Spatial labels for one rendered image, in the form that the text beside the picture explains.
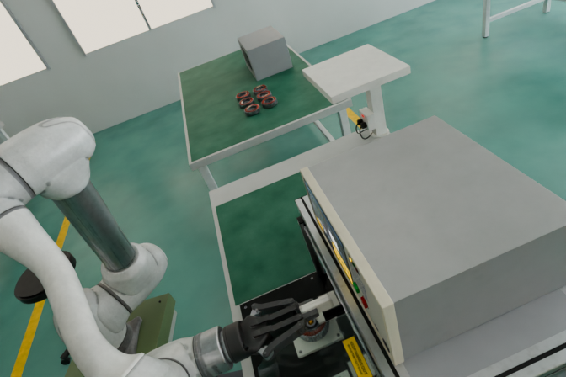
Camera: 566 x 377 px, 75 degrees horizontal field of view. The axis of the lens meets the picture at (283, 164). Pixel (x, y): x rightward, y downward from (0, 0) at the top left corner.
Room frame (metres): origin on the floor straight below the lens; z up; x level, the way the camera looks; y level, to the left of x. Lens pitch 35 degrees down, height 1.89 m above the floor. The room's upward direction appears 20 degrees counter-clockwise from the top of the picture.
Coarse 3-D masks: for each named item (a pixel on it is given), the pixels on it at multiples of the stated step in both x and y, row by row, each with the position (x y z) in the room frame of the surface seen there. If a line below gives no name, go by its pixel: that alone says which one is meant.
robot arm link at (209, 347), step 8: (216, 328) 0.47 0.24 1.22; (200, 336) 0.47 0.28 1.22; (208, 336) 0.46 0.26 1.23; (216, 336) 0.45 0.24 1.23; (200, 344) 0.44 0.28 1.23; (208, 344) 0.44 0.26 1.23; (216, 344) 0.43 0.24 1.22; (224, 344) 0.44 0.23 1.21; (200, 352) 0.43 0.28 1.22; (208, 352) 0.43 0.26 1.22; (216, 352) 0.42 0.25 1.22; (224, 352) 0.43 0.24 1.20; (200, 360) 0.42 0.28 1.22; (208, 360) 0.41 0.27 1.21; (216, 360) 0.41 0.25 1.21; (224, 360) 0.41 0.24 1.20; (200, 368) 0.41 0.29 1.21; (208, 368) 0.41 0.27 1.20; (216, 368) 0.41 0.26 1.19; (224, 368) 0.41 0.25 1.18; (208, 376) 0.40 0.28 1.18
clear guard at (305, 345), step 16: (336, 320) 0.49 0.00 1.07; (352, 320) 0.48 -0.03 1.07; (304, 336) 0.48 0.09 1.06; (320, 336) 0.47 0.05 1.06; (336, 336) 0.46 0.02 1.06; (352, 336) 0.44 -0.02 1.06; (288, 352) 0.46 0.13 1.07; (304, 352) 0.45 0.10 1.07; (320, 352) 0.43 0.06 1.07; (336, 352) 0.42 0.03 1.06; (368, 352) 0.40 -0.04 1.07; (272, 368) 0.44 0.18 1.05; (288, 368) 0.42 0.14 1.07; (304, 368) 0.41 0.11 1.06; (320, 368) 0.40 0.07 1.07; (336, 368) 0.39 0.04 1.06; (352, 368) 0.38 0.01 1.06
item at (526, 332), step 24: (312, 216) 0.80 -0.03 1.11; (336, 264) 0.61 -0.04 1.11; (360, 312) 0.46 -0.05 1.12; (528, 312) 0.34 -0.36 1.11; (552, 312) 0.33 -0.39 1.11; (456, 336) 0.35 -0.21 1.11; (480, 336) 0.33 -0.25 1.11; (504, 336) 0.32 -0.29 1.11; (528, 336) 0.30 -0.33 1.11; (552, 336) 0.29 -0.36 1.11; (384, 360) 0.35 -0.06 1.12; (408, 360) 0.33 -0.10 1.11; (432, 360) 0.32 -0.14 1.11; (456, 360) 0.31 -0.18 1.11; (480, 360) 0.29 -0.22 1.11; (504, 360) 0.28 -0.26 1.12; (528, 360) 0.27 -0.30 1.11; (552, 360) 0.26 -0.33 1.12
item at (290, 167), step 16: (336, 144) 1.64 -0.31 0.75; (352, 144) 1.59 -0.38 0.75; (288, 160) 1.65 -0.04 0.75; (304, 160) 1.60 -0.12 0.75; (320, 160) 1.55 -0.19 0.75; (256, 176) 1.61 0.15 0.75; (272, 176) 1.56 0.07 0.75; (288, 176) 1.51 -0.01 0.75; (224, 192) 1.57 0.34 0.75; (240, 192) 1.52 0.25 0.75; (224, 256) 1.13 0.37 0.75; (224, 272) 1.04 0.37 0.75; (240, 304) 0.87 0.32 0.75; (240, 320) 0.81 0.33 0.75
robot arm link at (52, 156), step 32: (32, 128) 0.85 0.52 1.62; (64, 128) 0.86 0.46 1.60; (32, 160) 0.78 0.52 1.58; (64, 160) 0.81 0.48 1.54; (64, 192) 0.80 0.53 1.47; (96, 192) 0.90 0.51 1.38; (96, 224) 0.86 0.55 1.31; (128, 256) 0.91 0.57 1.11; (160, 256) 0.99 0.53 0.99; (128, 288) 0.88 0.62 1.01
